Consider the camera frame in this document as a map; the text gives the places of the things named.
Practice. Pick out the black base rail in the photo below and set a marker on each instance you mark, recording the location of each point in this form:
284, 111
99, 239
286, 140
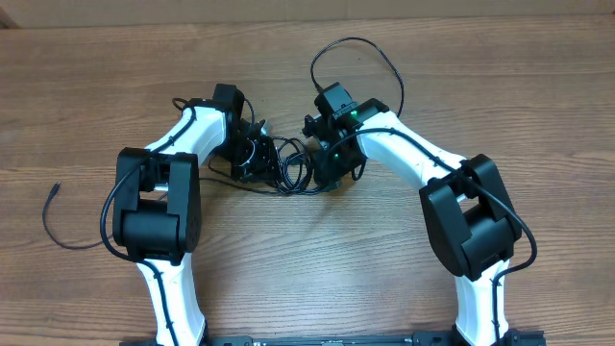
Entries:
444, 338

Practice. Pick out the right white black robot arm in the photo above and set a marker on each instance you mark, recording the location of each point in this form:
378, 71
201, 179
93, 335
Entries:
472, 226

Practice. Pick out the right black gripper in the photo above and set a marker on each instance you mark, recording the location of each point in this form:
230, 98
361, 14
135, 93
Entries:
314, 127

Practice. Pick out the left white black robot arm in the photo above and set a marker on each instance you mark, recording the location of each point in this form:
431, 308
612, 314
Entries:
152, 216

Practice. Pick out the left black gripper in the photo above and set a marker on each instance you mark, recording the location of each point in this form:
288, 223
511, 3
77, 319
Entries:
261, 170

